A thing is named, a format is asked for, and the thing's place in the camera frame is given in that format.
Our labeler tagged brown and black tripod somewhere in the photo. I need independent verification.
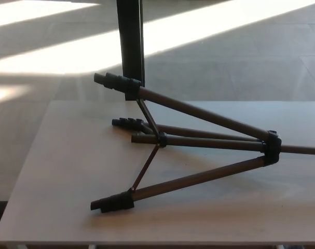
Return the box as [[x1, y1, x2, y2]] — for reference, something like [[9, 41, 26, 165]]
[[89, 72, 315, 214]]

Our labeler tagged black vertical pillar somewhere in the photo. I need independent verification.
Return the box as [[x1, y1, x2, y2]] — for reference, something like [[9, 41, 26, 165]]
[[116, 0, 146, 102]]

